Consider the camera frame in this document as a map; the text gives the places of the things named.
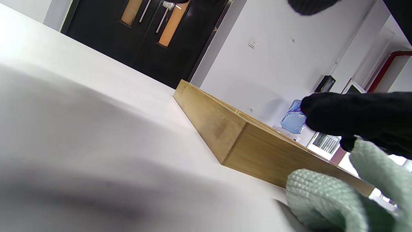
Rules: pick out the person's right hand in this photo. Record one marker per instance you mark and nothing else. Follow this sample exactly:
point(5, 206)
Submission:
point(360, 116)

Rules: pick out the person's left hand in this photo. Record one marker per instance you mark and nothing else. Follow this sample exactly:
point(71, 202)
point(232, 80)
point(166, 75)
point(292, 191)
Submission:
point(310, 6)

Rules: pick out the green fish scale cleaning cloth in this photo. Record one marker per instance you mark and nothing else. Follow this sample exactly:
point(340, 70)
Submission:
point(325, 199)

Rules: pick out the red pipe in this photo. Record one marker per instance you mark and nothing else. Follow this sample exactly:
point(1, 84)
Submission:
point(384, 67)

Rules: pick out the blue water dispenser bottle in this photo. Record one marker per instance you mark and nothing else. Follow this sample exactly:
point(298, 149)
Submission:
point(293, 117)

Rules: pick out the wooden cutlery tray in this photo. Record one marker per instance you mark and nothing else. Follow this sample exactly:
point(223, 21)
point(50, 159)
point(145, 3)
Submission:
point(231, 135)

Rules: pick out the black wall box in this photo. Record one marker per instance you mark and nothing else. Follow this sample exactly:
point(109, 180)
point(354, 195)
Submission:
point(325, 84)

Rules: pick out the white wall switch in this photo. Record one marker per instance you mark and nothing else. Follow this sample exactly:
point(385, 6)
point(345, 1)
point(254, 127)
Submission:
point(252, 44)

